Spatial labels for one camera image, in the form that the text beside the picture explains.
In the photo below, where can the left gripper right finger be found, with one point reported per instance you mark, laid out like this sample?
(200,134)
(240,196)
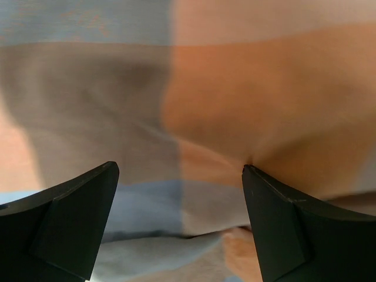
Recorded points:
(300,238)

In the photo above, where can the checkered orange grey pillowcase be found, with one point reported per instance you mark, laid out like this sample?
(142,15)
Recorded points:
(181,95)

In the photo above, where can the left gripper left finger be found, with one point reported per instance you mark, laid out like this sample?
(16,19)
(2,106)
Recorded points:
(55,234)

